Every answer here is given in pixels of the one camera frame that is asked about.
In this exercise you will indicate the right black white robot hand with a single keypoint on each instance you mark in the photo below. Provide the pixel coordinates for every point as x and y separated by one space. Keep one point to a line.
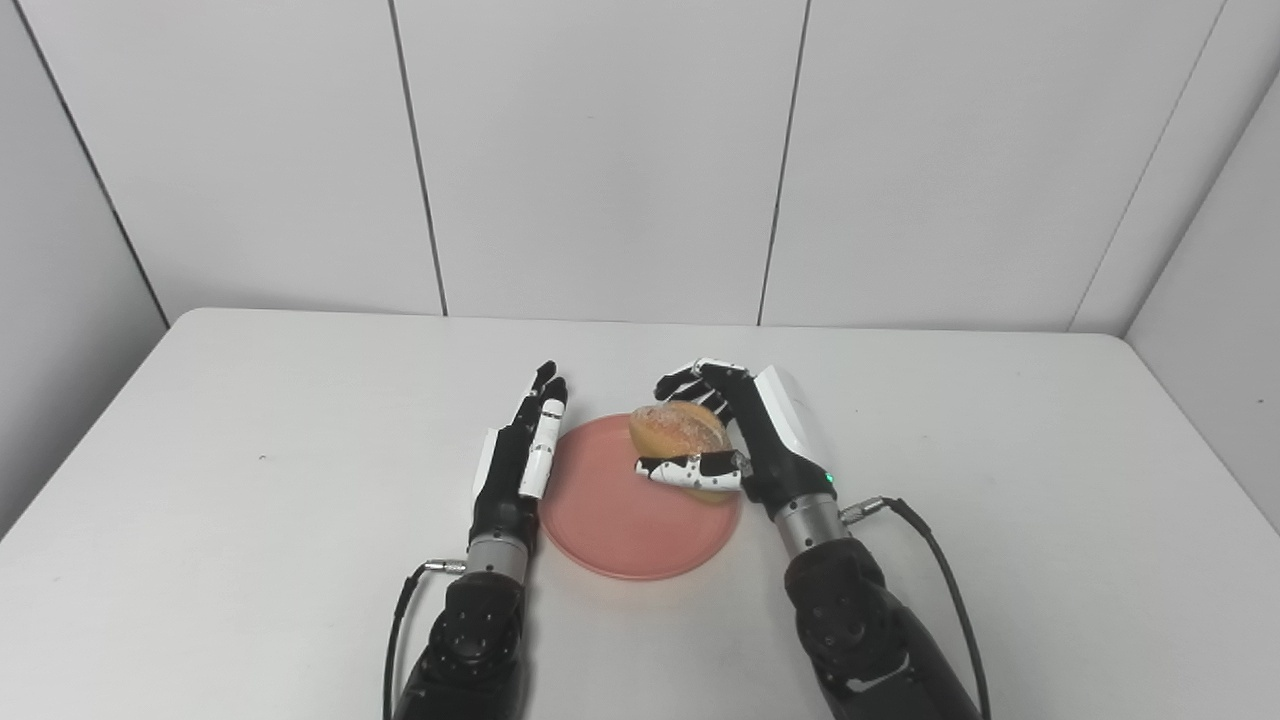
770 440

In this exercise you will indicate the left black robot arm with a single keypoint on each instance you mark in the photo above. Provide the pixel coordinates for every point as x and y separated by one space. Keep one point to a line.
470 640

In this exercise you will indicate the golden bread roll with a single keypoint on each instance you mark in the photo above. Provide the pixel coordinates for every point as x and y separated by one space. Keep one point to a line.
678 430

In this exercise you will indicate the pink round plate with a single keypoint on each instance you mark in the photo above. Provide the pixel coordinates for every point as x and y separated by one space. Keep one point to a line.
620 520

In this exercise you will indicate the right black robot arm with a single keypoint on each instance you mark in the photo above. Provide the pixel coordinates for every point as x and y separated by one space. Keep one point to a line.
860 630

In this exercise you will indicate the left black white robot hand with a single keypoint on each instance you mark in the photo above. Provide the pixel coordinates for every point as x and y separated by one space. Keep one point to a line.
515 470

